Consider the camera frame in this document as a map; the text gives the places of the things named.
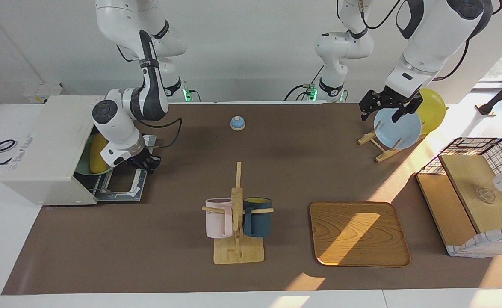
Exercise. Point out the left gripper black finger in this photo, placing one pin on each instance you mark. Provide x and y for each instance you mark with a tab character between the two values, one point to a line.
368	103
409	107

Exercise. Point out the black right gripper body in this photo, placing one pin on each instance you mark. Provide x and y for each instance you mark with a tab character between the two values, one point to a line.
139	160

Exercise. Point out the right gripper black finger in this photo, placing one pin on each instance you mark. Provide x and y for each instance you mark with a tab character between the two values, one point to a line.
154	164

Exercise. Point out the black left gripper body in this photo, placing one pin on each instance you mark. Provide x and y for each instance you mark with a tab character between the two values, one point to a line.
390	98

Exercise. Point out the pale green plate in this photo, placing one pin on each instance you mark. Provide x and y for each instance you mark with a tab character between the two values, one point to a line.
84	164

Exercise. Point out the white toaster oven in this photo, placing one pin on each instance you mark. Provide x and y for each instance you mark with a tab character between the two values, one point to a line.
45	145

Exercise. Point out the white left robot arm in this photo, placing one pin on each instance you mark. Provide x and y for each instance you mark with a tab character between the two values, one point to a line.
430	38

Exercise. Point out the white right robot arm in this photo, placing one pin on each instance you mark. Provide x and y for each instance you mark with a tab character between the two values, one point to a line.
148	90

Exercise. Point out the yellow plate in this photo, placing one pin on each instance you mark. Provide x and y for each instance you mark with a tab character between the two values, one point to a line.
432	109

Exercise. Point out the light blue plate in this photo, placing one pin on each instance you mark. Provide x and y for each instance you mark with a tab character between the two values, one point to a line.
398	130

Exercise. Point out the wooden plate rack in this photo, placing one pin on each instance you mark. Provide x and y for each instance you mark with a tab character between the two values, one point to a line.
385	155

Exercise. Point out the brown table mat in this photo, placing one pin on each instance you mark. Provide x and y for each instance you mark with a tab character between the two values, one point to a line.
148	239

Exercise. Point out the pink mug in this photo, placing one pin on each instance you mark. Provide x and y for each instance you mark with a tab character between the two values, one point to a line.
217	220

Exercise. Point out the small blue call bell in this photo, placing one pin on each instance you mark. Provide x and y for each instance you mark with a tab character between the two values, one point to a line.
237	123

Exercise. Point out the black rod stand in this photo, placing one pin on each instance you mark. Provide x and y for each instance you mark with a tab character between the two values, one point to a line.
501	94

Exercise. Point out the olive-toned wooden board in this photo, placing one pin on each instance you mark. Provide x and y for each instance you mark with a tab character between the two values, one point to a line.
473	179

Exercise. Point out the orange-toned wooden board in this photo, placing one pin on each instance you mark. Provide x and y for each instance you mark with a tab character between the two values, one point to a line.
445	209

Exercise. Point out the clear glass knob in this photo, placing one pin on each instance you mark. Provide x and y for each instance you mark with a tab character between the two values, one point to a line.
486	195

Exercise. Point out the dark blue mug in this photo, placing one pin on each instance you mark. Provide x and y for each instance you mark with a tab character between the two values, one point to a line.
257	222

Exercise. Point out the wooden mug rack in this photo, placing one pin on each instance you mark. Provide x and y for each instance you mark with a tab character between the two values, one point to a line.
238	252

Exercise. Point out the wooden serving tray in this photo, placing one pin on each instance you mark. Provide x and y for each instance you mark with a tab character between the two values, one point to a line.
358	235

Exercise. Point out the white wall socket box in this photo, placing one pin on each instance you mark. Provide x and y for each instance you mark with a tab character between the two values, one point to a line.
41	92

